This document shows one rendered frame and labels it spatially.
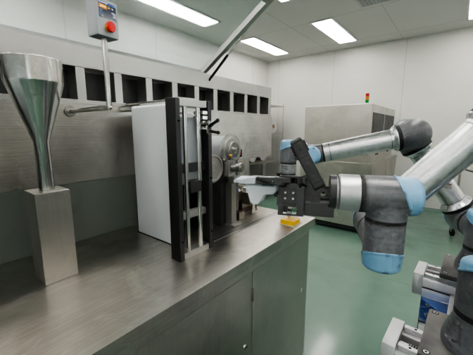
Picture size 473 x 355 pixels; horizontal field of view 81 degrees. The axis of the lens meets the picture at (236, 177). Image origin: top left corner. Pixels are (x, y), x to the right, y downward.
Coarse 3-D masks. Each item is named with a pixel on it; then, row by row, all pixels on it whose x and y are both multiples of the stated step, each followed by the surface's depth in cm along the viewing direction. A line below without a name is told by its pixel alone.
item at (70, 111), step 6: (66, 108) 103; (72, 108) 102; (78, 108) 98; (84, 108) 95; (90, 108) 92; (96, 108) 90; (102, 108) 88; (108, 108) 86; (66, 114) 103; (72, 114) 105
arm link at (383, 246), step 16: (368, 224) 55; (384, 224) 53; (400, 224) 52; (368, 240) 56; (384, 240) 53; (400, 240) 53; (368, 256) 56; (384, 256) 54; (400, 256) 54; (384, 272) 54
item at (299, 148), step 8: (296, 144) 57; (304, 144) 57; (296, 152) 57; (304, 152) 56; (304, 160) 57; (312, 160) 56; (304, 168) 57; (312, 168) 56; (312, 176) 56; (320, 176) 56; (312, 184) 56; (320, 184) 56
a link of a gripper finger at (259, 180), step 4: (256, 180) 58; (260, 180) 57; (264, 180) 57; (268, 180) 56; (276, 180) 56; (280, 180) 56; (284, 180) 56; (288, 180) 56; (292, 180) 57; (260, 184) 57; (264, 184) 57; (268, 184) 57; (272, 184) 57; (276, 184) 56; (280, 184) 56; (284, 184) 56
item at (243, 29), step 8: (264, 0) 125; (272, 0) 127; (264, 8) 130; (256, 16) 133; (248, 24) 136; (24, 32) 93; (240, 32) 139; (56, 40) 101; (232, 40) 142; (224, 48) 145; (232, 48) 146; (216, 56) 149; (168, 64) 140; (208, 64) 153; (216, 72) 156
